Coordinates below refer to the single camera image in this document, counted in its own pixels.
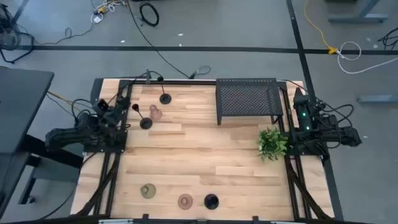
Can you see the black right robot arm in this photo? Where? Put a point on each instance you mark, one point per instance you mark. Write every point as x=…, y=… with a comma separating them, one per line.
x=335, y=137

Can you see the white power adapter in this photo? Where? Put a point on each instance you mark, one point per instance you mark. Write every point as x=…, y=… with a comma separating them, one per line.
x=97, y=19

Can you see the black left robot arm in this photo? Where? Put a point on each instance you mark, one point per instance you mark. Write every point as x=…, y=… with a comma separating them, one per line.
x=68, y=137

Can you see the green plant in white pot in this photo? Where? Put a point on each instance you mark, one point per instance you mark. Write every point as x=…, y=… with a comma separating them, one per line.
x=272, y=144

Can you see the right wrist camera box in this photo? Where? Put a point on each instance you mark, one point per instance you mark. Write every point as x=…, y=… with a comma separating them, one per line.
x=329, y=120

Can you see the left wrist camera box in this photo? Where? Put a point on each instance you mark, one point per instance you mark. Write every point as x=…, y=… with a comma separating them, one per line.
x=100, y=106

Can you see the dark grey desk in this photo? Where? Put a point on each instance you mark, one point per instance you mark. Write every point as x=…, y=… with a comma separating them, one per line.
x=21, y=109

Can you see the pink ribbed glass candle holder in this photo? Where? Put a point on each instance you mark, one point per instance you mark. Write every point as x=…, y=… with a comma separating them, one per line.
x=155, y=113
x=185, y=202

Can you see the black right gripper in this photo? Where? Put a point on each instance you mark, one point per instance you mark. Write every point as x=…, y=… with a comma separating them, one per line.
x=303, y=121

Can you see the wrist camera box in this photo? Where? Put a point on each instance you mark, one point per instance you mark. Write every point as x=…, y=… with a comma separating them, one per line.
x=100, y=106
x=329, y=120

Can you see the grey desk leg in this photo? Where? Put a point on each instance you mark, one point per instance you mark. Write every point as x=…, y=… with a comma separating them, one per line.
x=357, y=17

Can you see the grey desk foot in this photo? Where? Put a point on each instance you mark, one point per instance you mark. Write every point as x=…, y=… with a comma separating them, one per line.
x=377, y=99

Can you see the black perforated metal shelf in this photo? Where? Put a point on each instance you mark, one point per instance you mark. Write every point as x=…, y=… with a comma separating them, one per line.
x=248, y=96

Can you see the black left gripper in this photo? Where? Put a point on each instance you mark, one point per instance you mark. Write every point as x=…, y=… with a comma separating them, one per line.
x=112, y=117

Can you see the tall black candlestick holder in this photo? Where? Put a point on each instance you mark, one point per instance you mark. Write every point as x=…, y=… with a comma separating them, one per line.
x=146, y=124
x=211, y=202
x=165, y=99

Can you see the black aluminium table frame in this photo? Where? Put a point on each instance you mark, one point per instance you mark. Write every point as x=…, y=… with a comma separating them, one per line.
x=186, y=82

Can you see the green ribbed glass candle holder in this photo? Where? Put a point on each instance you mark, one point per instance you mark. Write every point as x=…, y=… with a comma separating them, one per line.
x=148, y=191

